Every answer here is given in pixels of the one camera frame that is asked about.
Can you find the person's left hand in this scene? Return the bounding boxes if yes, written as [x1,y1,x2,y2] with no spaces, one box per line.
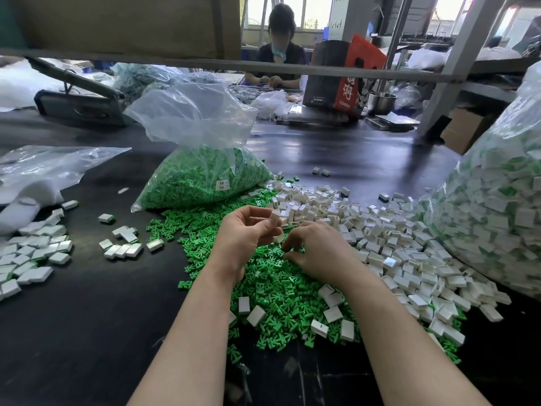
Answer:
[205,205,284,286]

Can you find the cardboard box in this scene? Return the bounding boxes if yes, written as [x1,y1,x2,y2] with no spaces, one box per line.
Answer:
[440,108,496,156]

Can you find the black table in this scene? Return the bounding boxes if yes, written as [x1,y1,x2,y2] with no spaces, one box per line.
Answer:
[0,78,541,406]

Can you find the grey metal shelf frame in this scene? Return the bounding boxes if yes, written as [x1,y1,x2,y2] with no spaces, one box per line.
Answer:
[0,0,541,142]

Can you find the brown board panel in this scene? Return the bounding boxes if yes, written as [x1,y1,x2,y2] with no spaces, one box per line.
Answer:
[0,0,243,59]

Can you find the bag of green clips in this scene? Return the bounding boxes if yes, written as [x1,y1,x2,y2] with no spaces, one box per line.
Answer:
[125,83,273,212]

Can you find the empty clear plastic bag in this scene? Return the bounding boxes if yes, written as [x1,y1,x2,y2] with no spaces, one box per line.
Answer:
[0,145,132,237]

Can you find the white bags on shelf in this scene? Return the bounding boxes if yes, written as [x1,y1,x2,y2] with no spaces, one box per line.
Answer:
[407,46,522,71]

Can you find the large bag of white caps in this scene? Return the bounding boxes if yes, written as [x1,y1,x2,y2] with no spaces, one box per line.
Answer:
[423,61,541,303]

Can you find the person's left forearm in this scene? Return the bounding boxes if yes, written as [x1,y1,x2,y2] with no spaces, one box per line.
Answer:
[127,270,238,406]

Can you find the metal bowl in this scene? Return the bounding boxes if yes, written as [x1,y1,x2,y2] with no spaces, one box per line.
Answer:
[369,92,397,117]

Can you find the pile of assembled white pieces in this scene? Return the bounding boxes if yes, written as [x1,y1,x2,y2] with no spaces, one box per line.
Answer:
[0,200,79,302]

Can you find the white plastic sheet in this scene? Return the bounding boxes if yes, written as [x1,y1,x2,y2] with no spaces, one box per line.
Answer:
[0,65,62,112]

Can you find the person's right hand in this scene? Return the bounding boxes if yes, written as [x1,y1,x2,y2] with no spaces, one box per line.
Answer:
[281,220,366,289]

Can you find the pile of green parts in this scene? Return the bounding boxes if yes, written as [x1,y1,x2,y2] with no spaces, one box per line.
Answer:
[146,187,464,364]

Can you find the person's right forearm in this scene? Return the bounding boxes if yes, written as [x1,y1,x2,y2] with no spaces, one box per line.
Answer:
[336,270,491,406]

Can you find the pile of white plastic caps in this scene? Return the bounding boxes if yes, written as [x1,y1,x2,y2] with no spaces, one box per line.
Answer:
[228,176,512,347]

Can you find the clear bag of pale parts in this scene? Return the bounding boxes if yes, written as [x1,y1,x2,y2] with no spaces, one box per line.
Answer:
[112,63,259,105]

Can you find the white paper sheets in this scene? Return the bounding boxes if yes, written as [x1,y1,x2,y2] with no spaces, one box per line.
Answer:
[367,113,421,133]

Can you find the crumpled white plastic bag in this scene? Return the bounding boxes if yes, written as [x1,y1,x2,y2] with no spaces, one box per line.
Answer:
[251,90,294,122]

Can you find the black and red box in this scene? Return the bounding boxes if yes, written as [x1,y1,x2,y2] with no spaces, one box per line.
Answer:
[303,33,388,117]

